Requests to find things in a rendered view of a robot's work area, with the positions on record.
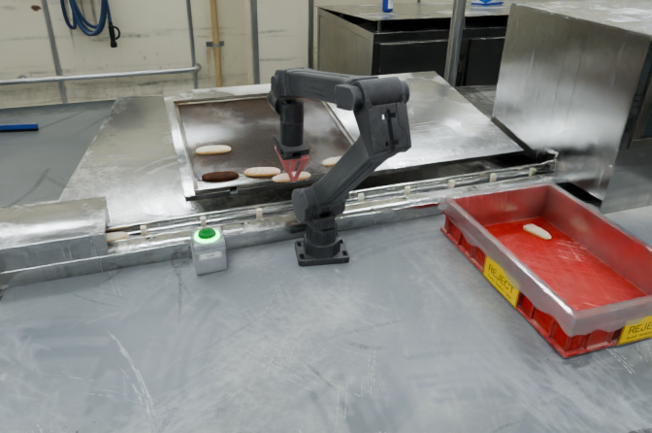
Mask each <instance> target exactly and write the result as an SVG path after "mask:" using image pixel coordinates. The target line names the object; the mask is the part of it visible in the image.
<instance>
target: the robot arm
mask: <svg viewBox="0 0 652 433"><path fill-rule="evenodd" d="M409 96H410V92H409V87H408V84H407V82H405V81H401V80H400V79H399V78H397V77H386V78H379V77H377V76H355V75H347V74H339V73H331V72H322V71H314V70H313V69H311V68H310V67H298V68H288V69H278V70H276V71H275V75H274V76H272V77H271V90H270V91H269V93H268V95H267V102H268V104H269V106H270V107H271V108H272V109H274V110H275V111H276V112H277V113H278V114H279V115H280V135H275V141H276V146H275V150H276V152H277V155H278V157H279V159H280V161H281V164H282V166H283V168H284V170H285V172H286V173H287V174H288V176H289V179H290V181H291V182H296V181H297V180H298V178H299V176H300V174H301V172H302V170H303V169H304V167H305V166H306V164H307V163H308V161H309V160H310V157H309V154H310V147H309V146H308V144H307V143H306V142H305V140H304V100H302V99H299V98H306V97H307V98H311V99H315V100H319V101H323V102H328V103H332V104H336V107H337V109H341V110H346V111H352V112H353V114H354V117H355V120H356V123H357V126H358V129H359V132H360V136H359V137H358V139H357V140H356V142H355V143H354V144H353V145H352V146H351V147H350V148H349V149H348V150H347V152H346V153H345V154H344V155H343V156H342V157H341V158H340V159H339V160H338V162H337V163H336V164H335V165H334V166H333V167H332V168H331V169H330V170H329V171H328V173H327V174H326V175H325V176H324V177H323V178H322V179H321V180H319V181H317V182H315V183H314V184H313V185H312V186H309V187H304V188H298V189H294V190H293V192H292V206H293V211H294V214H295V216H296V218H297V219H298V220H299V221H300V222H306V224H307V233H306V234H304V240H303V241H296V242H295V251H296V256H297V261H298V265H299V266H301V267H305V266H316V265H328V264H340V263H347V262H349V252H348V250H347V247H346V244H345V241H344V239H343V238H340V236H339V234H338V224H337V223H336V216H338V215H339V214H342V213H343V212H344V209H345V201H346V200H347V199H348V198H349V195H348V193H349V192H350V191H351V190H353V189H354V188H355V187H356V186H357V185H358V184H359V183H361V182H362V181H363V180H364V179H365V178H366V177H368V176H369V175H370V174H371V173H372V172H373V171H374V170H375V169H376V168H377V167H378V166H380V165H381V164H382V163H383V162H384V161H386V160H387V159H388V158H391V157H393V156H394V155H396V154H397V153H399V152H407V151H408V150H409V149H410V148H411V138H410V131H409V123H408V108H407V102H408V99H409ZM382 115H384V119H382ZM297 162H301V163H300V165H299V167H298V170H297V172H296V174H295V176H293V175H292V172H293V171H294V168H295V166H296V163H297ZM289 163H291V166H290V167H289Z"/></svg>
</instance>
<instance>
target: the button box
mask: <svg viewBox="0 0 652 433"><path fill-rule="evenodd" d="M213 229H215V230H217V231H218V232H219V238H218V239H217V240H215V241H213V242H210V243H200V242H197V241H196V240H195V238H194V235H195V234H196V233H197V232H198V231H200V230H194V231H190V232H189V235H190V244H191V247H190V248H188V251H189V259H191V258H192V259H193V263H194V268H195V272H196V275H202V274H207V273H212V272H218V271H223V270H227V256H226V245H225V240H224V237H223V234H222V231H221V228H220V227H214V228H213Z"/></svg>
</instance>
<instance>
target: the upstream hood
mask: <svg viewBox="0 0 652 433"><path fill-rule="evenodd" d="M109 222H110V218H109V212H108V207H107V200H106V196H101V197H93V198H85V199H79V200H71V201H63V202H56V203H48V204H41V205H34V206H26V207H18V208H11V209H4V210H0V272H6V271H12V270H17V269H23V268H29V267H36V266H42V265H48V264H53V263H59V262H65V261H72V260H78V259H84V258H89V257H95V256H102V255H108V238H107V224H108V225H109Z"/></svg>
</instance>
